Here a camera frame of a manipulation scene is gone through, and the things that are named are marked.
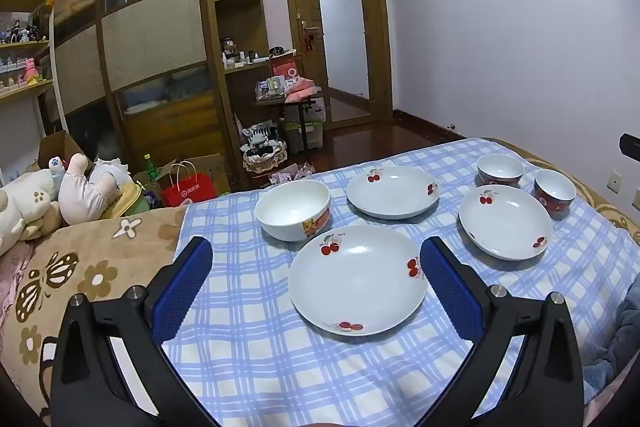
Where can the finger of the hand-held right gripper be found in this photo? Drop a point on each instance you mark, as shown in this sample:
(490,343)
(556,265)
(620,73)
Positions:
(631,144)

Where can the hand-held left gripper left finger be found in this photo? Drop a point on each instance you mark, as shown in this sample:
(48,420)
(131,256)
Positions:
(182,292)

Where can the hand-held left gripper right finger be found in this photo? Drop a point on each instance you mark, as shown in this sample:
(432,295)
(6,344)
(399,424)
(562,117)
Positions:
(450,292)

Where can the small red patterned bowl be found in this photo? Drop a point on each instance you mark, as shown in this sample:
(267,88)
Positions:
(555,187)
(500,167)

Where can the white cherry print plate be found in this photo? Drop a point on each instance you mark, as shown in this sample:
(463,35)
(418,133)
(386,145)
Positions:
(357,287)
(505,222)
(392,194)

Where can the large white cartoon print bowl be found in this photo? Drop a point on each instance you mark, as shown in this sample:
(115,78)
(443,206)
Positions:
(290,207)

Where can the red paper bag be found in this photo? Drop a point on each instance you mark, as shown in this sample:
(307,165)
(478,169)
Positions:
(190,194)

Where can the blue plaid cloth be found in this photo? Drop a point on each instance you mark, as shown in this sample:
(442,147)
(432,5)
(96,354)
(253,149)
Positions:
(260,357)

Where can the green case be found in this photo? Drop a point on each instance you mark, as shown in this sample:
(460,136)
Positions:
(135,202)

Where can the green plastic bottle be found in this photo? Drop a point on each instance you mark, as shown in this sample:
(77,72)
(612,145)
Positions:
(150,167)

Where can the pink plush toy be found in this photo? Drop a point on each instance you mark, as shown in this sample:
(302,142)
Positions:
(85,197)

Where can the white frilled plush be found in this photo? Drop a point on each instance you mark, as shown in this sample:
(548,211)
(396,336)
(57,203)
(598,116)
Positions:
(112,169)

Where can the wicker basket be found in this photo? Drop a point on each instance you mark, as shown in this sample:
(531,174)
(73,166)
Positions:
(265,164)

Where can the cardboard box with pink items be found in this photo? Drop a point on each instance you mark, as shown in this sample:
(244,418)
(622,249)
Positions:
(292,174)

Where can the pink cloth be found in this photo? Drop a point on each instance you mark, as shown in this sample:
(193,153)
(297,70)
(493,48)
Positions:
(12,282)

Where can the black white striped clothes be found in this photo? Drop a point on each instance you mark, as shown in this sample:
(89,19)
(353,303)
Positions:
(260,134)

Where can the grey blue fleece cloth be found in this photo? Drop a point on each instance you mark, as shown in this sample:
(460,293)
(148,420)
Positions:
(620,342)

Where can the cream plush toy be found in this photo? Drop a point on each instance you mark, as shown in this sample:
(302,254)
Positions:
(25,202)

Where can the open cardboard box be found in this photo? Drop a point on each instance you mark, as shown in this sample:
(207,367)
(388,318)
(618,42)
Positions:
(60,147)

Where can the small folding table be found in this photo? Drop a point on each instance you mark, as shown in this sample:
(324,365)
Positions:
(303,127)

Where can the pile of small boxes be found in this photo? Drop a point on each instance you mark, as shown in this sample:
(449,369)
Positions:
(270,87)

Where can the pink packets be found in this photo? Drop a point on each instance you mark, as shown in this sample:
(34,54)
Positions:
(302,89)

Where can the red box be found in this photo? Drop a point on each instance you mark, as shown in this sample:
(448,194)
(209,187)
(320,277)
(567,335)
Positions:
(285,66)

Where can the wooden wardrobe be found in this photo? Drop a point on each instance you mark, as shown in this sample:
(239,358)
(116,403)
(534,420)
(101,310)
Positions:
(150,32)

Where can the beige wall socket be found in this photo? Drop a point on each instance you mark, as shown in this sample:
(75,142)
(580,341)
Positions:
(614,182)
(636,198)

